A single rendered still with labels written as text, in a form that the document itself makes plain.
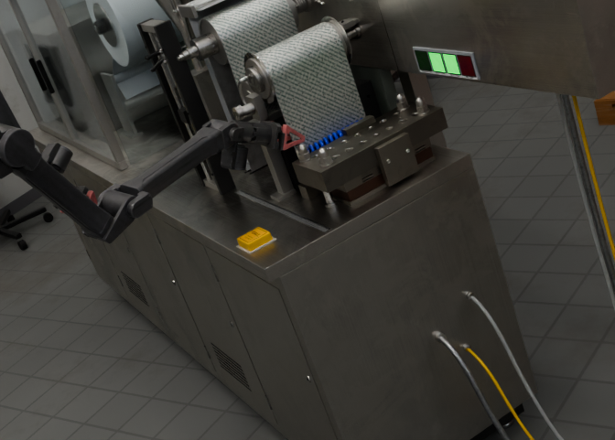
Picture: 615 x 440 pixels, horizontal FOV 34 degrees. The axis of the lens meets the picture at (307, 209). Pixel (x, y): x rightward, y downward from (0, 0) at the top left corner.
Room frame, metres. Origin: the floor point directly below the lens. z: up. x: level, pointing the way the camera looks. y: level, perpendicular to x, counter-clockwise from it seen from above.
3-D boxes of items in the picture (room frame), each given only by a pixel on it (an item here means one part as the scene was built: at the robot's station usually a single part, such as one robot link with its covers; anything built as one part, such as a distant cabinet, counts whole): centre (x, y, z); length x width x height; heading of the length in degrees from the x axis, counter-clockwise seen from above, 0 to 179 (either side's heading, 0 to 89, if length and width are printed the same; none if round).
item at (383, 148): (2.43, -0.27, 0.97); 0.10 x 0.03 x 0.11; 112
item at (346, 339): (3.50, 0.31, 0.43); 2.52 x 0.64 x 0.86; 22
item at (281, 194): (2.63, 0.05, 1.05); 0.06 x 0.05 x 0.31; 112
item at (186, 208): (3.49, 0.32, 0.88); 2.52 x 0.66 x 0.04; 22
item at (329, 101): (2.60, -0.13, 1.11); 0.23 x 0.01 x 0.18; 112
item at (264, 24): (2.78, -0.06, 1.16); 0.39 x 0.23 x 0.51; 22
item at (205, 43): (2.83, 0.12, 1.34); 0.06 x 0.06 x 0.06; 22
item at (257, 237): (2.37, 0.15, 0.91); 0.07 x 0.07 x 0.02; 22
